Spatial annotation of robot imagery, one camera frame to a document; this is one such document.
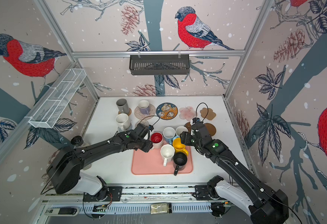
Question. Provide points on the taped small box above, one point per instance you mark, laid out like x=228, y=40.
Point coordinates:
x=160, y=208

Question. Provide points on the black white power strip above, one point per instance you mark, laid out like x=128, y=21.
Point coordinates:
x=64, y=211

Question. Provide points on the black mug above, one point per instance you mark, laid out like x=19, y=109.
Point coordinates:
x=179, y=162

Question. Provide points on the pink flower coaster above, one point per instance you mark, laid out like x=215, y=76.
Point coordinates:
x=187, y=113

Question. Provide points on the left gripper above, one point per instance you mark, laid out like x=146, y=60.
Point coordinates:
x=149, y=147

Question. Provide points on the pink bunny round coaster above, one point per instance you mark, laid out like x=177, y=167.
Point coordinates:
x=141, y=116

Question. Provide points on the dark glossy round coaster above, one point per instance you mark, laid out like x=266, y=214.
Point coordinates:
x=188, y=126

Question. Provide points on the brown round wooden coaster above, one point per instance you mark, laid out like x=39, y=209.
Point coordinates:
x=211, y=129

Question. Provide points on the rattan round coaster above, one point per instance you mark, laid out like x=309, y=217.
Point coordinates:
x=130, y=112

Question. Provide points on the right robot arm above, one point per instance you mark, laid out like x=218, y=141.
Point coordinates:
x=263, y=204

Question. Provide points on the red interior white mug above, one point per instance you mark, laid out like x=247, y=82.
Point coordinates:
x=157, y=139

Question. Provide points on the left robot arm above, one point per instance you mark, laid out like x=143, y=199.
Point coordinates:
x=65, y=169

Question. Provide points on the lavender mug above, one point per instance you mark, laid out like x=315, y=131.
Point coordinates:
x=144, y=107

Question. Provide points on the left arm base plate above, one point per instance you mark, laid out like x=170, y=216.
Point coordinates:
x=106, y=194

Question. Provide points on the grey mug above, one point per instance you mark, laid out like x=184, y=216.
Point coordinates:
x=123, y=106

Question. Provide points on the white wire basket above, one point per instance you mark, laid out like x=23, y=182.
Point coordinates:
x=59, y=96

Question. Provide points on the beige woven round coaster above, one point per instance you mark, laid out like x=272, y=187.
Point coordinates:
x=143, y=122

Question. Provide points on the cork flower coaster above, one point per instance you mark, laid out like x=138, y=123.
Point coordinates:
x=207, y=113

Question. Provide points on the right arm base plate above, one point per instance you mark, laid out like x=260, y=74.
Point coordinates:
x=204, y=192

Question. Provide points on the blue cartoon round coaster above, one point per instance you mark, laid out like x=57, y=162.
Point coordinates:
x=167, y=111

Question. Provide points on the black lid spice jar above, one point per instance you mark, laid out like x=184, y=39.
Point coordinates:
x=78, y=141

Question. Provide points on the light blue mug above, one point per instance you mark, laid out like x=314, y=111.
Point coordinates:
x=169, y=134

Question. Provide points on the white mug front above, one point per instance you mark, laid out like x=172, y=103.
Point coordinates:
x=122, y=119

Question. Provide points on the yellow mug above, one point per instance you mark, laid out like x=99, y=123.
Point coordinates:
x=179, y=147

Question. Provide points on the grey woven round coaster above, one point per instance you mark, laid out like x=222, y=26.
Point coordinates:
x=124, y=127

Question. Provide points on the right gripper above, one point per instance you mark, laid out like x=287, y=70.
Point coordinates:
x=185, y=138

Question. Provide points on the white mug middle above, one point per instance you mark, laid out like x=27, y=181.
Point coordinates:
x=167, y=153

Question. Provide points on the white blue mug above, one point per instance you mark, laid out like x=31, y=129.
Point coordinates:
x=179, y=130

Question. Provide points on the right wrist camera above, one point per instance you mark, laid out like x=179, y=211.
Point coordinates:
x=195, y=120

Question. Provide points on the black wall basket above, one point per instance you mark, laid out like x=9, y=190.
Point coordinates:
x=159, y=64

